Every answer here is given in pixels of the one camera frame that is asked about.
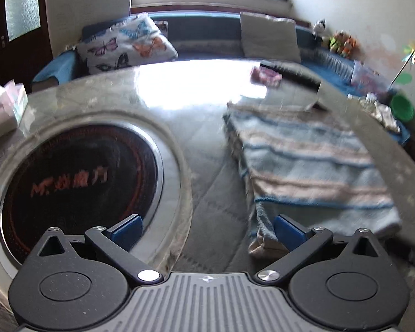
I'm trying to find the dark wooden door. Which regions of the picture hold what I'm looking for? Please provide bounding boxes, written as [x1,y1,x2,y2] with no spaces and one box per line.
[0,0,53,89]

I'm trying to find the black and white plush toy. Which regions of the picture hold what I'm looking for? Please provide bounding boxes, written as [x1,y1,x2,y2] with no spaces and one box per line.
[313,19,329,38]

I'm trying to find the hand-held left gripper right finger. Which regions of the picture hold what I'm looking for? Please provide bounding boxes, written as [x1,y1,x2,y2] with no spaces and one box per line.
[257,214,381,286]

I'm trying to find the round black induction hob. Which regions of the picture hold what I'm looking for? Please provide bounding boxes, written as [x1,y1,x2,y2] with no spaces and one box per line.
[0,128,165,274]

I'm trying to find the green plastic basin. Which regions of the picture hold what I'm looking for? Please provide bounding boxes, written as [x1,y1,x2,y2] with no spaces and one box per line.
[390,94,415,121]

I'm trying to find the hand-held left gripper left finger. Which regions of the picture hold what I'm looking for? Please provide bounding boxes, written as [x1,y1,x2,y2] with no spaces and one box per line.
[37,214,163,287]

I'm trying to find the tissue box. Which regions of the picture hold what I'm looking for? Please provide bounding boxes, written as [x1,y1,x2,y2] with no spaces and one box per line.
[0,80,29,141]

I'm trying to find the blue sofa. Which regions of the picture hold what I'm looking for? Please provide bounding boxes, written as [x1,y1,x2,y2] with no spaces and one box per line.
[31,10,412,146]

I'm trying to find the pink wrapper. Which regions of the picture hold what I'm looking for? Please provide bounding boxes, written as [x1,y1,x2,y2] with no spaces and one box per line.
[251,66,283,87]

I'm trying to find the grey pillow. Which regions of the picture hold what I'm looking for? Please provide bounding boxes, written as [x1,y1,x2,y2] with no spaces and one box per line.
[240,11,302,63]

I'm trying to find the striped blue beige towel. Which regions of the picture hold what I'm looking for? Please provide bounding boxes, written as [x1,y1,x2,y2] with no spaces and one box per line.
[222,102,402,258]

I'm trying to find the butterfly print pillow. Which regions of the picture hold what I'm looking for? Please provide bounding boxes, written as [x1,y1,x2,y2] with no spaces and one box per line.
[75,13,178,75]

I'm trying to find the orange and green plush toy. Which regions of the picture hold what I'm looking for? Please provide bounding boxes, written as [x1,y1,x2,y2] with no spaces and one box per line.
[328,30,360,58]

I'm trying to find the colourful pinwheel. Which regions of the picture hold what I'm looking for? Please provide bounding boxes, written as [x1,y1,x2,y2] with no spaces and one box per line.
[389,41,415,85]

